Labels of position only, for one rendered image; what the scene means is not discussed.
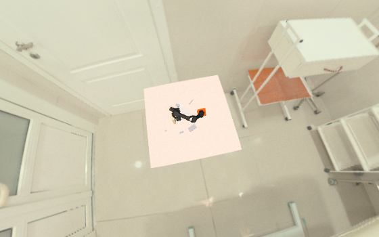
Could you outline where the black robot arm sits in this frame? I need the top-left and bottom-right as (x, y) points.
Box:
(169, 107), (205, 123)

